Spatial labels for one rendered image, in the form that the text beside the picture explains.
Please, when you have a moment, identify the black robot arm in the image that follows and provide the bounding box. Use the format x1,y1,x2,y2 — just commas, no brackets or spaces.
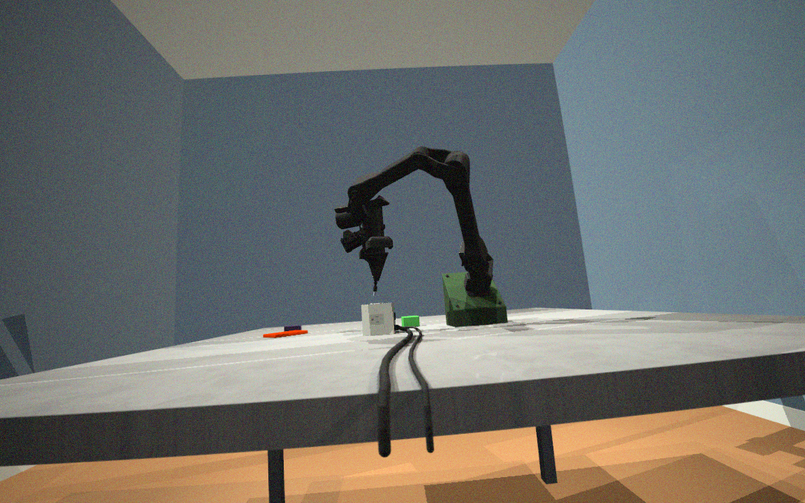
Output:
334,147,493,296

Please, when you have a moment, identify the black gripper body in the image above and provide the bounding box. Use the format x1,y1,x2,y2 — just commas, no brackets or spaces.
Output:
359,221,393,259

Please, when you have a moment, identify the orange rectangular block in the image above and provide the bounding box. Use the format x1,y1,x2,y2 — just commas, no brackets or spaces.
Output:
263,330,308,337

